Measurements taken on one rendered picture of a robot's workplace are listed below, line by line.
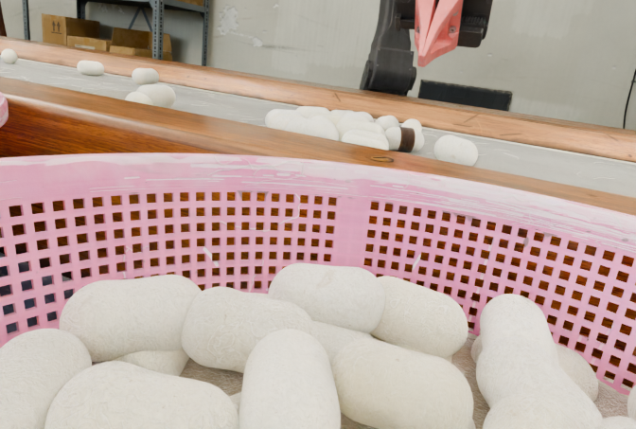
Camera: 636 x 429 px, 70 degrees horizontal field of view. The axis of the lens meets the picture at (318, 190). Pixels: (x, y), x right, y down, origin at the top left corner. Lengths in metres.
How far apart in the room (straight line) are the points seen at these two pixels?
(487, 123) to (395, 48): 0.34
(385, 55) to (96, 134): 0.64
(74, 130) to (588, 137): 0.46
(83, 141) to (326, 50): 2.43
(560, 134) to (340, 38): 2.15
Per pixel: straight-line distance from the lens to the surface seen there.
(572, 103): 2.42
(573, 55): 2.42
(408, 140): 0.35
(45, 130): 0.26
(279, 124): 0.32
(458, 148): 0.32
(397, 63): 0.82
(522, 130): 0.53
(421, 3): 0.51
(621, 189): 0.38
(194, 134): 0.20
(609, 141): 0.54
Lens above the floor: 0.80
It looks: 17 degrees down
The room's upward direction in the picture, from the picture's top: 7 degrees clockwise
